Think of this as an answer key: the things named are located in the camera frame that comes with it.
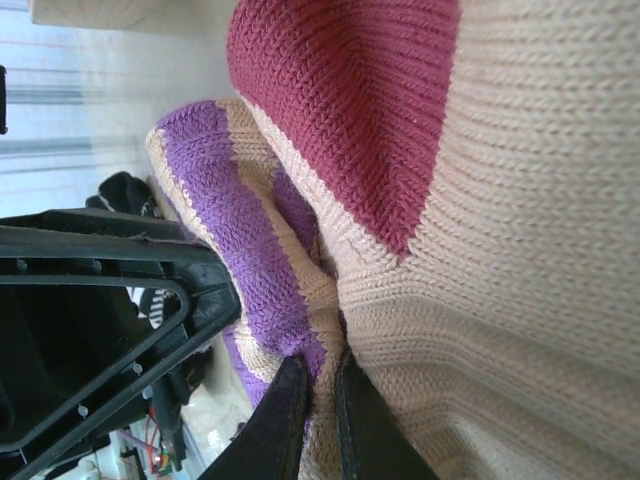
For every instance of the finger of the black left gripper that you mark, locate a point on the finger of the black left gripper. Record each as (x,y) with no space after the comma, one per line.
(200,280)

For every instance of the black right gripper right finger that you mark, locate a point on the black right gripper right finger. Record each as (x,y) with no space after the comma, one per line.
(370,440)

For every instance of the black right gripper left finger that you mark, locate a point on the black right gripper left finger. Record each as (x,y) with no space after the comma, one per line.
(280,425)

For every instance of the cream sock pink purple accents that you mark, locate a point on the cream sock pink purple accents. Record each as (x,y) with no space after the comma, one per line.
(500,250)
(225,210)

